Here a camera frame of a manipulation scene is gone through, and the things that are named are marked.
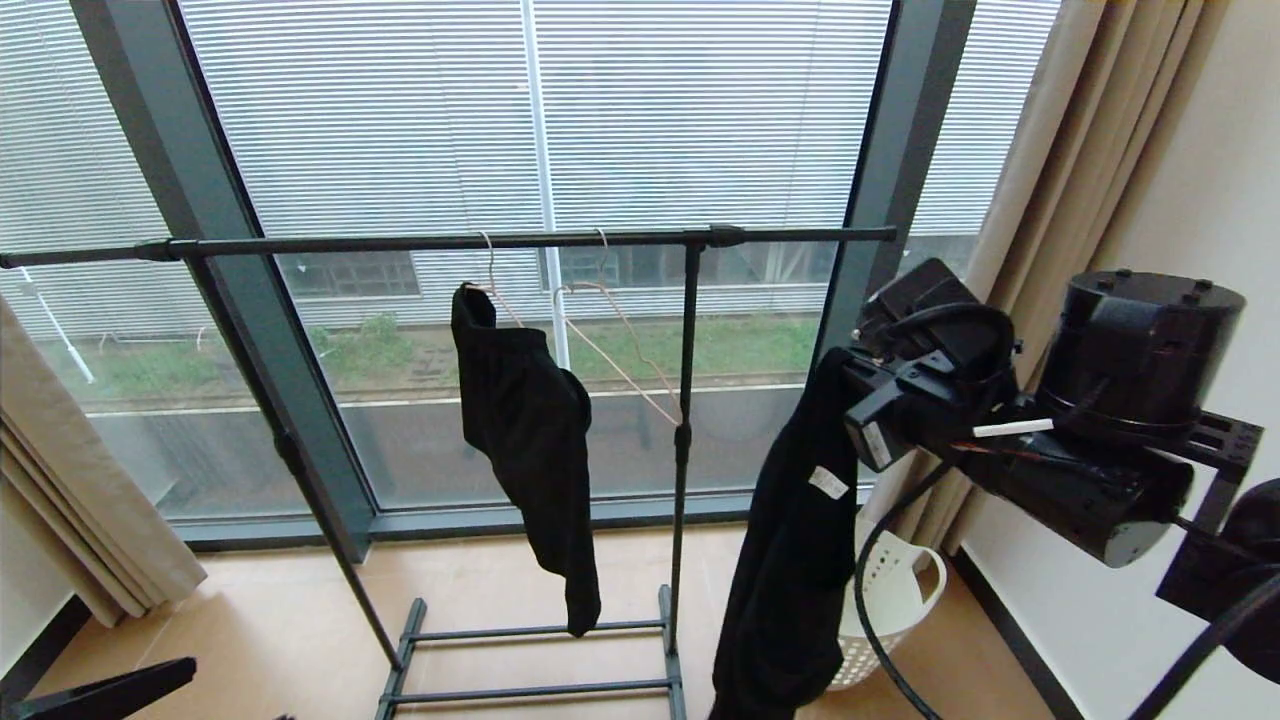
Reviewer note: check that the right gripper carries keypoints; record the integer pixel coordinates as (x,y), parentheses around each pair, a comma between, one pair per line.
(900,420)

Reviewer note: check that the black garment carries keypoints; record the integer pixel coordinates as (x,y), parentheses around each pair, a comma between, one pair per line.
(530,430)
(790,560)

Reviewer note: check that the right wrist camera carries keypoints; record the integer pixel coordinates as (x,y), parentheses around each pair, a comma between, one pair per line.
(920,295)

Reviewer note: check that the beige curtain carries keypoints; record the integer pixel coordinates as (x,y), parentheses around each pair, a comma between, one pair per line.
(70,500)
(1080,150)

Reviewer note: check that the white laundry basket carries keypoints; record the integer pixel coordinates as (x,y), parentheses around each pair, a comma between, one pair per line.
(900,590)

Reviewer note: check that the black clothes rack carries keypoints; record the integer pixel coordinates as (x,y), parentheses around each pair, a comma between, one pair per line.
(400,243)

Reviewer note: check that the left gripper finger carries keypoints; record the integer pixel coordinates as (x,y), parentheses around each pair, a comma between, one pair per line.
(110,692)

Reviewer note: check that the pink clothes hanger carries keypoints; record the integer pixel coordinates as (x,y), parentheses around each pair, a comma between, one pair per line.
(490,265)
(640,385)

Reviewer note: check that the window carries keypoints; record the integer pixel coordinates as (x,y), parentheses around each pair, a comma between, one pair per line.
(200,150)

